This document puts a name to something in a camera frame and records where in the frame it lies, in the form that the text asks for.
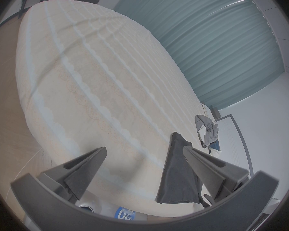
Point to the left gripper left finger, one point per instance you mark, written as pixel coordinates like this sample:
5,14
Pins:
83,172

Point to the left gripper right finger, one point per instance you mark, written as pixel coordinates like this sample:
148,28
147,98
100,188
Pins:
212,172

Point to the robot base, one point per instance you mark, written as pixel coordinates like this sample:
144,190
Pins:
110,212

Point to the pile of clothes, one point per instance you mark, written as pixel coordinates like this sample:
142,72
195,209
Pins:
208,131

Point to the black garment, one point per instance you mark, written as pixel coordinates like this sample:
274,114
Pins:
175,174

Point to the bed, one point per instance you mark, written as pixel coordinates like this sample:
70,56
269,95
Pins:
106,92

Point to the blue-green curtain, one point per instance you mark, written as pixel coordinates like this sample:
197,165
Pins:
221,44

